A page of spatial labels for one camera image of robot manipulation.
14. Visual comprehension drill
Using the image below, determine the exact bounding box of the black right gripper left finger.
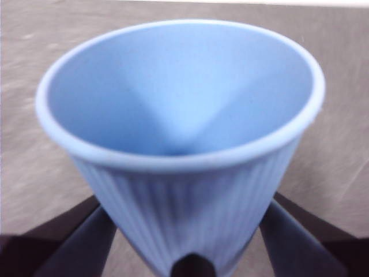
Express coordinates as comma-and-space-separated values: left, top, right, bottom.
0, 194, 118, 277

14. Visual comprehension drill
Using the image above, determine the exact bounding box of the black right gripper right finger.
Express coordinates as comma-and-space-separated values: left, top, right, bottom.
258, 192, 369, 277

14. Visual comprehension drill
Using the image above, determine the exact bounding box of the blue ribbed plastic cup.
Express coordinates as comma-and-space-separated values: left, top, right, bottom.
35, 18, 326, 277

